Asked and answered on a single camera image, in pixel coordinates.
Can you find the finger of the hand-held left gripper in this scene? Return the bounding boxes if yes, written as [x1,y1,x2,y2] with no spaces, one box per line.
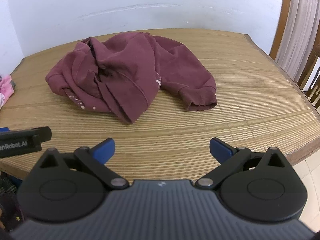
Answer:
[0,127,52,143]

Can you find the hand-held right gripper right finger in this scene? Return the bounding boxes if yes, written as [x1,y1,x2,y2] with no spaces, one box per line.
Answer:
[195,137,287,190]

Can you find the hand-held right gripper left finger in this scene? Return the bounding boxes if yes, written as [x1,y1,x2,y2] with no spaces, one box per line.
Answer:
[37,137,130,190]

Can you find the maroon hoodie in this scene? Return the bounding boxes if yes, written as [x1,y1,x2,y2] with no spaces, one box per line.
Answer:
[45,33,217,124]

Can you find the pink cloth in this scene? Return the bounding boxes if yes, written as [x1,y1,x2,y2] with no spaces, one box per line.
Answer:
[0,74,16,110]

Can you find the dark plaid cloth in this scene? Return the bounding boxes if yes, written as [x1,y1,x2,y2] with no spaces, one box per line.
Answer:
[0,172,25,233]

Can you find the wooden table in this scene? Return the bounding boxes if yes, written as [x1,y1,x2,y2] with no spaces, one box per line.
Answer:
[246,34,320,167]

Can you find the wooden chair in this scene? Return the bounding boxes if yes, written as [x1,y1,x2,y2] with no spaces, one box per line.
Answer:
[297,47,320,103]

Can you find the white curtain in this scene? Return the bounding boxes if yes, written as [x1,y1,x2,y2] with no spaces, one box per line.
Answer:
[275,0,320,80]

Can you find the wooden door frame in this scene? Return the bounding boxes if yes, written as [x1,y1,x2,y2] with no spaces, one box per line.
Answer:
[269,0,293,60]

